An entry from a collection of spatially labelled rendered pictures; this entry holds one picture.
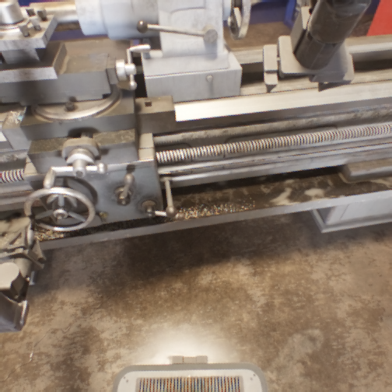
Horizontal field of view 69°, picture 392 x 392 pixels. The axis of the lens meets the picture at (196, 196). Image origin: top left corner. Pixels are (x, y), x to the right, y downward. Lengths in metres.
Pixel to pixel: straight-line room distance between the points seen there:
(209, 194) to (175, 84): 0.52
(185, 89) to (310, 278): 1.11
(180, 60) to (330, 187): 0.88
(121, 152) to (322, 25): 0.63
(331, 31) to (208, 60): 0.66
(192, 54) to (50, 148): 0.54
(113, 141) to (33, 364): 1.07
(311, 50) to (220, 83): 0.64
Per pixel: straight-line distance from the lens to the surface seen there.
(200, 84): 1.08
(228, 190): 1.34
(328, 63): 0.52
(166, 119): 0.99
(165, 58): 1.05
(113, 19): 1.06
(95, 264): 1.68
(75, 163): 0.83
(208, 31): 1.02
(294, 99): 1.14
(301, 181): 1.45
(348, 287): 1.68
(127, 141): 0.87
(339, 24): 0.45
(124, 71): 0.92
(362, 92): 1.28
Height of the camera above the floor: 1.39
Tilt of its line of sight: 49 degrees down
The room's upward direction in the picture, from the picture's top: 2 degrees counter-clockwise
